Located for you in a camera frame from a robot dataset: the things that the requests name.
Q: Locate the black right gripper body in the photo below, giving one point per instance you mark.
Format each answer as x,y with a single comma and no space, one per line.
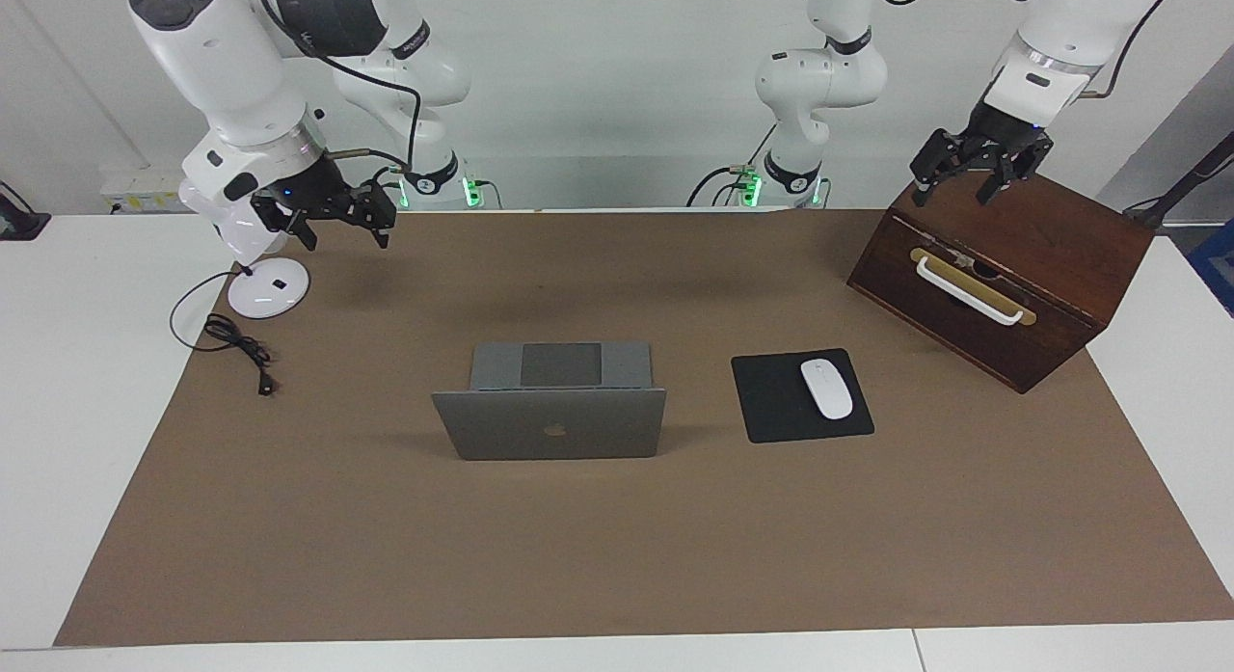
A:
299,190

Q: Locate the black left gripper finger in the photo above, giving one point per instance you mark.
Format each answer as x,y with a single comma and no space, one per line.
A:
943,156
1027,161

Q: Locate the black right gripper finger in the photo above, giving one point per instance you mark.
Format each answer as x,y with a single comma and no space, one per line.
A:
371,204
289,224

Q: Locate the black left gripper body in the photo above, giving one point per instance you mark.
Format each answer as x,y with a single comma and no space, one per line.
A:
1003,130

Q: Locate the silver grey laptop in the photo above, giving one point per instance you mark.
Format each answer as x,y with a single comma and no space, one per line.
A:
578,426

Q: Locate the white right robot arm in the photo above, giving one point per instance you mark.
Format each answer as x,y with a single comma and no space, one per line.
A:
222,55

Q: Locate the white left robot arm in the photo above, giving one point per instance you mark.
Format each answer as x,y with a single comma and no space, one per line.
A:
1070,36

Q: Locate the white desk lamp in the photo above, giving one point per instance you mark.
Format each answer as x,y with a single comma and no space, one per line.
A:
260,301

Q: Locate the dark brown wooden box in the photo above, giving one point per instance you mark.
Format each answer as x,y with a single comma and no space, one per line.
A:
1060,257

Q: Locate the black stand pole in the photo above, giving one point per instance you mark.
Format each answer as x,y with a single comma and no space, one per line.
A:
1181,185

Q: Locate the blue crate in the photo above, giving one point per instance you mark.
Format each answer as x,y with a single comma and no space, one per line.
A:
1217,257

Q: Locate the white computer mouse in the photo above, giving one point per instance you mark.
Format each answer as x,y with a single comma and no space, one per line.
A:
827,389

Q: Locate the black mouse pad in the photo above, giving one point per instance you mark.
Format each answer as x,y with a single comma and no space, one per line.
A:
771,402

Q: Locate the brown table mat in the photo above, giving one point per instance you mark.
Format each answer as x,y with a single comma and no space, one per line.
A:
578,556

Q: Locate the white wall power strip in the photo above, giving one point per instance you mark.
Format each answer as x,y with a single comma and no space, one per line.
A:
145,185

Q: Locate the black clamp mount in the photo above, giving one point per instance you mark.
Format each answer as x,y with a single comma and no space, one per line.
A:
19,227

